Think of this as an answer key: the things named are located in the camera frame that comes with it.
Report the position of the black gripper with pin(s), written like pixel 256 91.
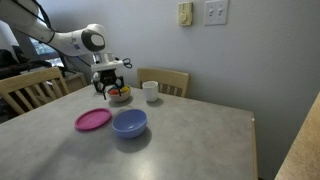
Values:
pixel 107 76

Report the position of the pink plastic lid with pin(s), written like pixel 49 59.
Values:
pixel 92 119

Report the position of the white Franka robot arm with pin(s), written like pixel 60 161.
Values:
pixel 66 41

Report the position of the beige ceramic bowl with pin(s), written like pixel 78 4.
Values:
pixel 119 97

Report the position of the blue plastic bowl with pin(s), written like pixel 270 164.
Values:
pixel 130 123

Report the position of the orange toy piece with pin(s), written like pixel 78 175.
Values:
pixel 113 91

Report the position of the yellow toy piece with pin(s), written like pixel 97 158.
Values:
pixel 125 89

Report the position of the small wooden cabinet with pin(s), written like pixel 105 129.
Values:
pixel 75 81

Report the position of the white ceramic mug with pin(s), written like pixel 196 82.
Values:
pixel 150 91

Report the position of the wooden chair with solid backrest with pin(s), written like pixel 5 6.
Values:
pixel 166 78

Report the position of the bright window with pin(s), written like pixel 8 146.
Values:
pixel 41 49

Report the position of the wooden chair with slatted backrest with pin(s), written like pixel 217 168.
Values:
pixel 30 80

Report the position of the black bag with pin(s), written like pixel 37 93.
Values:
pixel 13 65

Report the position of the beige countertop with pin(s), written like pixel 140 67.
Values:
pixel 301 150

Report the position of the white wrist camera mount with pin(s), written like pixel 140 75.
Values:
pixel 106 65

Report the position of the beige wall thermostat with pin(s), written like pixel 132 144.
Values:
pixel 185 14

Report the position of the white double light switch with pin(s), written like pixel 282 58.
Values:
pixel 216 12

